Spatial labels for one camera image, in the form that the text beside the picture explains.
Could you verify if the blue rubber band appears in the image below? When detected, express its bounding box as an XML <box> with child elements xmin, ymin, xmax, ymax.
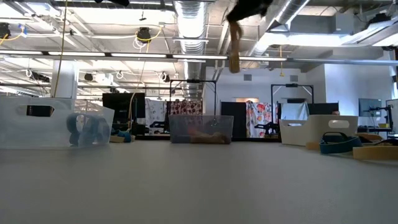
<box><xmin>318</xmin><ymin>131</ymin><xmax>364</xmax><ymax>156</ymax></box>
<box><xmin>115</xmin><ymin>129</ymin><xmax>132</xmax><ymax>143</ymax></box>

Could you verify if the clear plastic basket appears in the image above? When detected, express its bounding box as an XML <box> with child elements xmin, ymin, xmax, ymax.
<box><xmin>0</xmin><ymin>96</ymin><xmax>115</xmax><ymax>149</ymax></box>

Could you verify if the floral cloth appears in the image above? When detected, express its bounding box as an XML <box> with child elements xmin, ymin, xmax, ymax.
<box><xmin>245</xmin><ymin>100</ymin><xmax>274</xmax><ymax>138</ymax></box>

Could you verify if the black panel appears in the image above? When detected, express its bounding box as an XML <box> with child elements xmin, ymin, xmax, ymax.
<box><xmin>220</xmin><ymin>101</ymin><xmax>248</xmax><ymax>138</ymax></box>
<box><xmin>307</xmin><ymin>102</ymin><xmax>340</xmax><ymax>116</ymax></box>

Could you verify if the red patterned cloth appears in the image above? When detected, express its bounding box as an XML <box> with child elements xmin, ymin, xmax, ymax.
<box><xmin>169</xmin><ymin>99</ymin><xmax>203</xmax><ymax>116</ymax></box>

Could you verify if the long ceiling light strip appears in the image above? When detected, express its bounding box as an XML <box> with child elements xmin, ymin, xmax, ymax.
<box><xmin>0</xmin><ymin>49</ymin><xmax>289</xmax><ymax>62</ymax></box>

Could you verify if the grey plastic basket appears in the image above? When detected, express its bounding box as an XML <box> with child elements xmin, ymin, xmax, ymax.
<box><xmin>168</xmin><ymin>114</ymin><xmax>234</xmax><ymax>145</ymax></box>

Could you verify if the white printed cloth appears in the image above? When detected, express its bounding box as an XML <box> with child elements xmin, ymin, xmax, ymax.
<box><xmin>144</xmin><ymin>98</ymin><xmax>167</xmax><ymax>127</ymax></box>

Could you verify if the white plastic basket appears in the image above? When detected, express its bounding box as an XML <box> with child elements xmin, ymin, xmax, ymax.
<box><xmin>279</xmin><ymin>114</ymin><xmax>359</xmax><ymax>147</ymax></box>

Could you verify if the grey monitor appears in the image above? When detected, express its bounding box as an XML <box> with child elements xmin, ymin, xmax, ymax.
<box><xmin>358</xmin><ymin>98</ymin><xmax>383</xmax><ymax>118</ymax></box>

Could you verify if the grey table mat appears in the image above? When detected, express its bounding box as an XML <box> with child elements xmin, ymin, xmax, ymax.
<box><xmin>0</xmin><ymin>139</ymin><xmax>398</xmax><ymax>224</ymax></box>

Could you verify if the white pillar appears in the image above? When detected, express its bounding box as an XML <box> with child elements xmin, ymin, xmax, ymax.
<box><xmin>50</xmin><ymin>60</ymin><xmax>78</xmax><ymax>100</ymax></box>

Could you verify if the silver round air duct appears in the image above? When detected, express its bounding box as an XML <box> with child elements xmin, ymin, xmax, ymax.
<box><xmin>173</xmin><ymin>0</ymin><xmax>208</xmax><ymax>98</ymax></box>
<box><xmin>248</xmin><ymin>0</ymin><xmax>312</xmax><ymax>58</ymax></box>

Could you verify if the black gantry frame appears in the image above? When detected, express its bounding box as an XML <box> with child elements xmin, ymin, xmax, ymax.
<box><xmin>269</xmin><ymin>83</ymin><xmax>315</xmax><ymax>121</ymax></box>
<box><xmin>169</xmin><ymin>78</ymin><xmax>218</xmax><ymax>116</ymax></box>

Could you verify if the grey air duct box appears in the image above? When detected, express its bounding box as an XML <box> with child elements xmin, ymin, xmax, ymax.
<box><xmin>289</xmin><ymin>12</ymin><xmax>355</xmax><ymax>35</ymax></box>

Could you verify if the black cable reel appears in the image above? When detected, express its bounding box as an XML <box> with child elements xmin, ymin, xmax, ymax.
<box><xmin>0</xmin><ymin>22</ymin><xmax>12</xmax><ymax>40</ymax></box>
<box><xmin>136</xmin><ymin>26</ymin><xmax>152</xmax><ymax>44</ymax></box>

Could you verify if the yellow hanging cable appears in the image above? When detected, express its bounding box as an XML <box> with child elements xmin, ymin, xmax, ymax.
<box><xmin>53</xmin><ymin>0</ymin><xmax>68</xmax><ymax>99</ymax></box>
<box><xmin>127</xmin><ymin>27</ymin><xmax>163</xmax><ymax>130</ymax></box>

